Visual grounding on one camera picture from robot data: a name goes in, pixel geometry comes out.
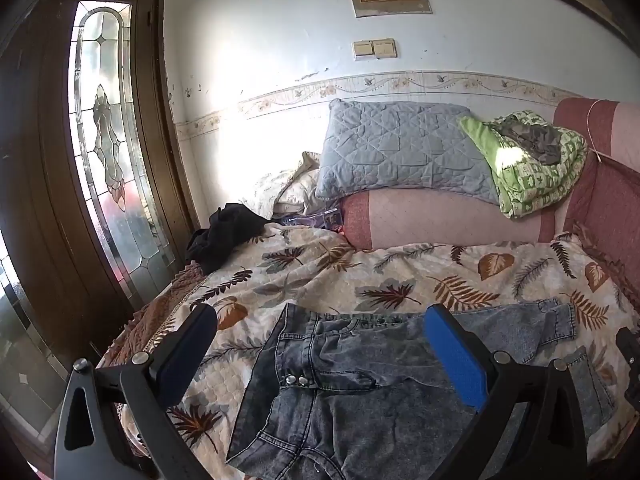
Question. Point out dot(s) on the grey denim pants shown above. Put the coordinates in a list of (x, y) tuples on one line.
[(360, 410)]

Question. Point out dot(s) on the leaf print blanket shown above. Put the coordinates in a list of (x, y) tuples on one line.
[(320, 275)]

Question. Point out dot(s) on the beige wall switch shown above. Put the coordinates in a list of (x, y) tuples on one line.
[(386, 48), (363, 49)]

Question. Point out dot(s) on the grey quilted pillow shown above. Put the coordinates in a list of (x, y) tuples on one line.
[(390, 150)]

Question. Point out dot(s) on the black garment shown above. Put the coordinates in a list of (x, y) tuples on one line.
[(225, 235)]

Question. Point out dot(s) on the purple plastic packet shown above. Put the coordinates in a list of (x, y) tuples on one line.
[(320, 220)]

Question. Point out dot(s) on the green patterned quilt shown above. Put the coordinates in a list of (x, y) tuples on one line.
[(540, 180)]

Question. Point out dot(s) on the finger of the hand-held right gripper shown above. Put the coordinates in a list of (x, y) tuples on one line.
[(631, 360)]

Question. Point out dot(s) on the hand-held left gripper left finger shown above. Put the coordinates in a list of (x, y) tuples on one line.
[(192, 342)]

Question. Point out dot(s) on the wooden stained glass door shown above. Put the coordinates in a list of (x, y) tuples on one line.
[(30, 160)]

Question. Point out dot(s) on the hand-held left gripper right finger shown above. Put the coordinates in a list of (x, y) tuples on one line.
[(460, 360)]

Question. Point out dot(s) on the small grey cloth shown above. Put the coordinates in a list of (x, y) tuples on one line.
[(535, 142)]

